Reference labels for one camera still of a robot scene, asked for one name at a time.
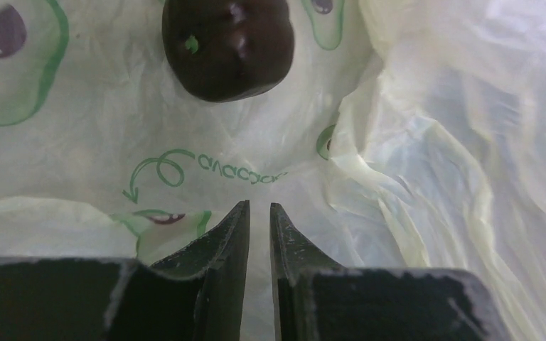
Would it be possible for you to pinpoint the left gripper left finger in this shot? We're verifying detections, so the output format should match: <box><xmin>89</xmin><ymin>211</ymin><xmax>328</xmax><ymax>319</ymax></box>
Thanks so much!
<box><xmin>0</xmin><ymin>201</ymin><xmax>250</xmax><ymax>340</ymax></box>

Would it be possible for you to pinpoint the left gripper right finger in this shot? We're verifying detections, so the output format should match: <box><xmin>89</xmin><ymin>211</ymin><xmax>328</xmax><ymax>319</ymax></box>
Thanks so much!
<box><xmin>270</xmin><ymin>203</ymin><xmax>510</xmax><ymax>340</ymax></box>

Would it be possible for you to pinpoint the light green plastic bag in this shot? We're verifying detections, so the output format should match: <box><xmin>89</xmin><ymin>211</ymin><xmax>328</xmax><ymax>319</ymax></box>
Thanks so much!
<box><xmin>0</xmin><ymin>1</ymin><xmax>546</xmax><ymax>340</ymax></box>

